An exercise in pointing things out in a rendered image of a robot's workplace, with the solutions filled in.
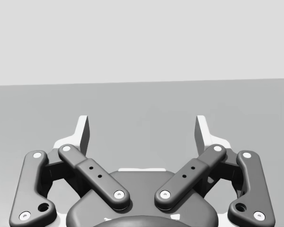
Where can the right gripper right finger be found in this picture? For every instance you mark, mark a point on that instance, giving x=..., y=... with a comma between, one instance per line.
x=253, y=179

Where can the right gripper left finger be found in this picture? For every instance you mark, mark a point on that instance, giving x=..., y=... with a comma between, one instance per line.
x=30, y=179

